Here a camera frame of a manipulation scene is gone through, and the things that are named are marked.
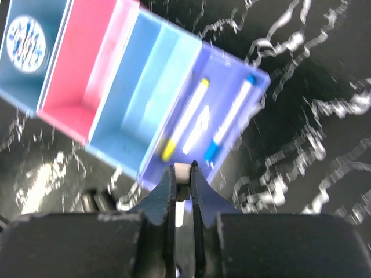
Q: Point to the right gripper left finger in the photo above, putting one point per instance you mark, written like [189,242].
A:
[156,241]

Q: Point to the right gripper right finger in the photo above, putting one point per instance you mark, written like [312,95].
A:
[207,205]

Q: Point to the black cap white pen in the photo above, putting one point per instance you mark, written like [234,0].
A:
[183,177]

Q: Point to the blue capped white marker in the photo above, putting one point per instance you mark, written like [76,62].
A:
[220,133]

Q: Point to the yellow capped white marker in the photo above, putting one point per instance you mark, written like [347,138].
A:
[184,120]

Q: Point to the light blue drawer box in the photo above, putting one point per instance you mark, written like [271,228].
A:
[155,65]
[25,91]

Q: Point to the round blue tape tin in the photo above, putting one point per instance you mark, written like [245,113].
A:
[26,44]

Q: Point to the pink drawer box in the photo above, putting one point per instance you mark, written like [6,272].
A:
[86,61]

